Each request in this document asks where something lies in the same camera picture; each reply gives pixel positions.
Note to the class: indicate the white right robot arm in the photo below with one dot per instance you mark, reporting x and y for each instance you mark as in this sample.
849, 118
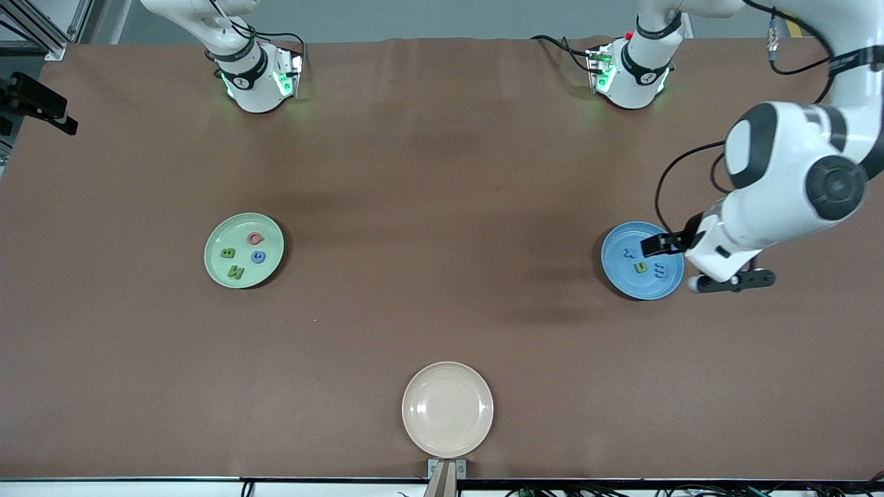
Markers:
255, 90

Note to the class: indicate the red capital letter C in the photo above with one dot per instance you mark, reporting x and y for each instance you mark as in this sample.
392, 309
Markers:
251, 235

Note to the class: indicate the blue lowercase letter m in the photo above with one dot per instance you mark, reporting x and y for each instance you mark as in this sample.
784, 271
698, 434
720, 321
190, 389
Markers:
661, 271

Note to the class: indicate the green capital letter N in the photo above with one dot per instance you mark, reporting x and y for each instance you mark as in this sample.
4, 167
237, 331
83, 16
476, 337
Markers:
236, 272

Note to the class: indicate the silver arm base connector plate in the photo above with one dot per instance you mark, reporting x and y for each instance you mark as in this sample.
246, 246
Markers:
599, 69
290, 72

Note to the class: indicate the brown table mat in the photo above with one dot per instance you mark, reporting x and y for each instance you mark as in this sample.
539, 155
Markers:
442, 138

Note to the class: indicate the cream plate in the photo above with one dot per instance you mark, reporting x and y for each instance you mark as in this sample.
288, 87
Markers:
447, 409

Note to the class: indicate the aluminium frame profile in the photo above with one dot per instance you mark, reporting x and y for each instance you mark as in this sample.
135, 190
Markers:
34, 31

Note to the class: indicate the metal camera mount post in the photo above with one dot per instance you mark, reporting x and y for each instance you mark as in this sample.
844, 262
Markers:
442, 483

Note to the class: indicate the blue plate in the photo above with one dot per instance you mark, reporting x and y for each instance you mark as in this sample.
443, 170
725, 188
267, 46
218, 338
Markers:
625, 279

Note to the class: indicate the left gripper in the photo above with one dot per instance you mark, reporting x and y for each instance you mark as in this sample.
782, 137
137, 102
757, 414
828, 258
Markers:
679, 241

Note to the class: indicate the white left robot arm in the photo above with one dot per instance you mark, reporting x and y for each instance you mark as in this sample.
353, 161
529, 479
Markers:
794, 200

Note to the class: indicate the green plate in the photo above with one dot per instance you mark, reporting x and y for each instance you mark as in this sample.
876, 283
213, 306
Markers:
221, 235

